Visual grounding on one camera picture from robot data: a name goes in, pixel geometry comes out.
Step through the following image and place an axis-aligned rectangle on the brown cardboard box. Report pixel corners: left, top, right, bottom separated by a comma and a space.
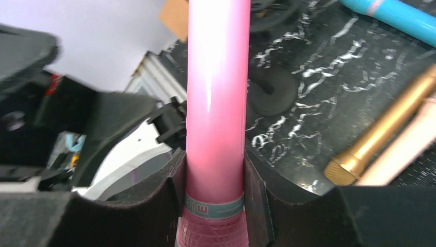
159, 0, 189, 42

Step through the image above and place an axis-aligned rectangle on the black round-base microphone stand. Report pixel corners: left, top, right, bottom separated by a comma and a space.
247, 1, 304, 116

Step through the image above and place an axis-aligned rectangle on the beige microphone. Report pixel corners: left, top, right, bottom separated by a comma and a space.
354, 94, 435, 186

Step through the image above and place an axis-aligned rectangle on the aluminium frame rail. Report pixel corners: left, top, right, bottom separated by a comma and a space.
125, 51, 187, 104

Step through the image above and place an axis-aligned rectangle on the gold microphone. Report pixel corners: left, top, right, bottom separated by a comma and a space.
324, 64, 435, 186

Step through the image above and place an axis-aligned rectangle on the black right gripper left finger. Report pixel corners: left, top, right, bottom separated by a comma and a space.
1, 151, 186, 246

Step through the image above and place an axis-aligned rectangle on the turquoise blue microphone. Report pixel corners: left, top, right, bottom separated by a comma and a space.
340, 0, 435, 47

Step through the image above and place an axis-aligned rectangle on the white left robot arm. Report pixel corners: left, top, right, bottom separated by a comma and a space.
1, 25, 186, 200

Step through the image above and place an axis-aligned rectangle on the pink microphone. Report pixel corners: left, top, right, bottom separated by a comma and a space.
177, 1, 250, 246

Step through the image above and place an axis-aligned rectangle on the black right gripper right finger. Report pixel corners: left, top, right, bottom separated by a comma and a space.
244, 152, 435, 246

